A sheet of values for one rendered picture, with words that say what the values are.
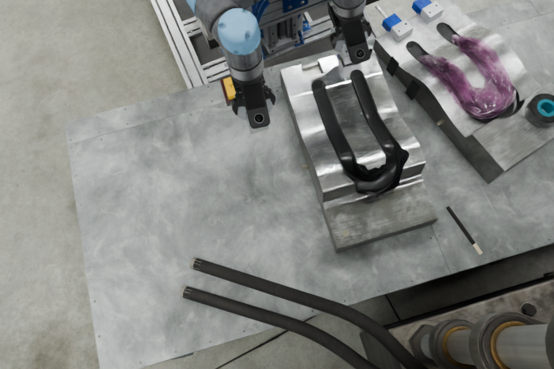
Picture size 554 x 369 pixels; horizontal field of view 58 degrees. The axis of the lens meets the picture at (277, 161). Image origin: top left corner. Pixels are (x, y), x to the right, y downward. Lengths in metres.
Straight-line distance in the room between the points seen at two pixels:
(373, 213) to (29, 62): 1.99
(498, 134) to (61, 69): 2.02
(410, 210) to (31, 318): 1.62
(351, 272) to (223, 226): 0.35
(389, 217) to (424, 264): 0.15
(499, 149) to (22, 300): 1.89
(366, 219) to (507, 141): 0.40
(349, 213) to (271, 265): 0.24
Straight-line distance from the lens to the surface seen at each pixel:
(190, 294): 1.26
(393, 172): 1.27
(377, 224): 1.25
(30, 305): 2.34
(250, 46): 0.94
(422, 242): 1.32
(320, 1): 1.72
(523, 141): 1.36
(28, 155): 2.53
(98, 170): 1.44
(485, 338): 0.82
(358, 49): 1.18
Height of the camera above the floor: 2.06
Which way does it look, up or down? 70 degrees down
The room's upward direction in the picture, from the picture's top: 7 degrees counter-clockwise
